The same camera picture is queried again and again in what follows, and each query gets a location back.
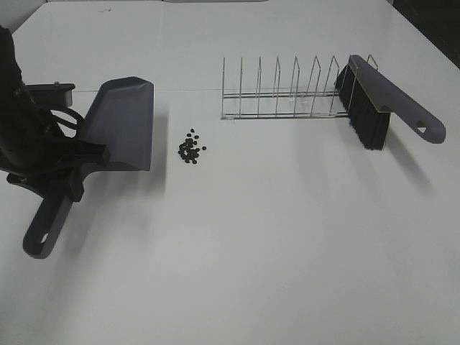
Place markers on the grey plastic dustpan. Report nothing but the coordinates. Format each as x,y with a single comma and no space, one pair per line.
120,117

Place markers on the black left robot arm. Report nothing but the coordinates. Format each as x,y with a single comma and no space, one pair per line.
35,152

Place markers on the pile of coffee beans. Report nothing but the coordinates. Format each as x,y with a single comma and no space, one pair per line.
189,150

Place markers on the grey hand brush black bristles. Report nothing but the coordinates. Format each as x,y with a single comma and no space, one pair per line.
369,99

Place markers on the metal wire dish rack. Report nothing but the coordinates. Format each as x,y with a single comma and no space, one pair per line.
251,94

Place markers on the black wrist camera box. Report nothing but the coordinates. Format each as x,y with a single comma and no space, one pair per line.
54,94

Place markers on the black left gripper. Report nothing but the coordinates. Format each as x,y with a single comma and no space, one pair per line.
61,170

